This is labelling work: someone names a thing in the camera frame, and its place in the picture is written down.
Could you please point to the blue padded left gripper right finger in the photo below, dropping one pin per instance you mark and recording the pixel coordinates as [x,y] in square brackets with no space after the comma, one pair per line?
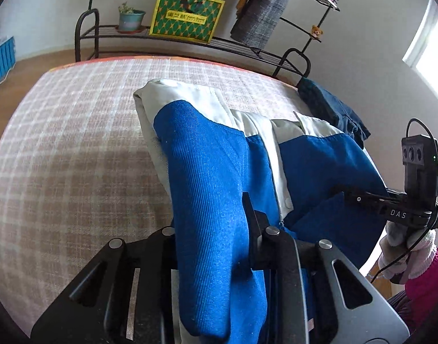
[260,249]

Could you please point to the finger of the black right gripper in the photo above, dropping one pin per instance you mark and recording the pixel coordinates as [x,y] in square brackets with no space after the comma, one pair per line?
[364,199]

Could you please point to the pink right sleeve forearm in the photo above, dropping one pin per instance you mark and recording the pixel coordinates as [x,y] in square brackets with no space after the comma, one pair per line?
[422,285]

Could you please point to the pink plaid bed mattress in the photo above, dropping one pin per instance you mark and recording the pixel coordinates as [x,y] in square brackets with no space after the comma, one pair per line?
[75,170]

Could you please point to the white window frame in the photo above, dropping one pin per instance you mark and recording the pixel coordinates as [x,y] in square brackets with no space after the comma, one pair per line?
[422,54]

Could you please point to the yellow green patterned box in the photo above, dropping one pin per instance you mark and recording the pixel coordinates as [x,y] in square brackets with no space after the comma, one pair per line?
[188,20]

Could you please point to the white and blue jacket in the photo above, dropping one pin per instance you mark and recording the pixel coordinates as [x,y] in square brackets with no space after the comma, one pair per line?
[208,156]

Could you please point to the black metal clothes rack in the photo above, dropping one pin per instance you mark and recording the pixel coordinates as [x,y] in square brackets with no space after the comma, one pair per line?
[88,27]

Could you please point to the right hand in white glove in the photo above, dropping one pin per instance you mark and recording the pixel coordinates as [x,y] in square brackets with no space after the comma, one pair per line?
[406,253]

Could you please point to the small brown teddy bear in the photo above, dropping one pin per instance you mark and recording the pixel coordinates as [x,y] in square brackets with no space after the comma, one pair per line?
[316,33]

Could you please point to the folded navy blue garment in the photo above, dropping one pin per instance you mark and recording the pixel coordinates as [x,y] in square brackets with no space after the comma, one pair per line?
[326,106]

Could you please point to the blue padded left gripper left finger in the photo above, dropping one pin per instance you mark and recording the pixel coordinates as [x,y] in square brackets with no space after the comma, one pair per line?
[170,246]

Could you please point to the potted plant in teal pot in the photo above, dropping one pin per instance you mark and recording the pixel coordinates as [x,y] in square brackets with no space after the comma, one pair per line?
[130,19]

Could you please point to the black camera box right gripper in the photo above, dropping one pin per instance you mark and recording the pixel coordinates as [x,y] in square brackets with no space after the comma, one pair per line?
[420,160]

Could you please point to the grey plaid hanging coat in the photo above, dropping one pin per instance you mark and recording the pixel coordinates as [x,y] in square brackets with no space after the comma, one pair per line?
[257,21]

